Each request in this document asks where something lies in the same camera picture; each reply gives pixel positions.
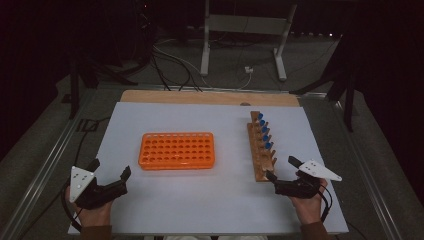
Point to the orange plastic tube rack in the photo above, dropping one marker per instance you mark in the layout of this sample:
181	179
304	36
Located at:
176	151

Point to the person's right hand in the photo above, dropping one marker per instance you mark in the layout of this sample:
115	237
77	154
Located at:
308	210

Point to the white power plug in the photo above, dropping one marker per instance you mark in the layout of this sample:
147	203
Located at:
248	69

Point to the grey metal stand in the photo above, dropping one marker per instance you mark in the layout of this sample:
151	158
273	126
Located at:
246	25

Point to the blue-capped glass test tube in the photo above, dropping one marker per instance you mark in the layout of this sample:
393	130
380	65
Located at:
268	145
265	137
262	122
264	129
260	116

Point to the wooden test tube rack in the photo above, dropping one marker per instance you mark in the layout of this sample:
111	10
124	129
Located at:
258	156

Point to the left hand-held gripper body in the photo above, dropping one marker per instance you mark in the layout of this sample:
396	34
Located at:
80	183

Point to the black tripod stand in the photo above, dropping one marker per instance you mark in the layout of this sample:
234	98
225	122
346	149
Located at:
348	100
75	90

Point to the person's left hand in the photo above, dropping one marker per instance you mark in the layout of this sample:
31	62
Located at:
95	216

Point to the aluminium frame rail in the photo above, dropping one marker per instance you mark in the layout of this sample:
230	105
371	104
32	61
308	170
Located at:
370	180
43	173

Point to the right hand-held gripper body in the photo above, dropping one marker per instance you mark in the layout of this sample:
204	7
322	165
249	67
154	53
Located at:
300	188

